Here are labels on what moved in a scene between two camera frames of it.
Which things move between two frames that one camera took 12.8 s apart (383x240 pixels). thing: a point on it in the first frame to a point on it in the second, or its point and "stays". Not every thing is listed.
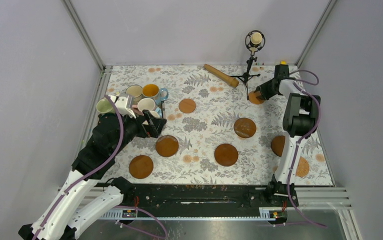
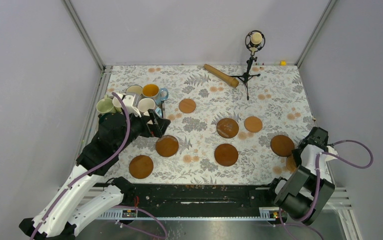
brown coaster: (277, 144) stays
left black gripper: (154, 127) stays
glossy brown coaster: (167, 146) stays
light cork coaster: (256, 97) to (253, 124)
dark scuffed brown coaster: (245, 127) to (227, 128)
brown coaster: (140, 166) stays
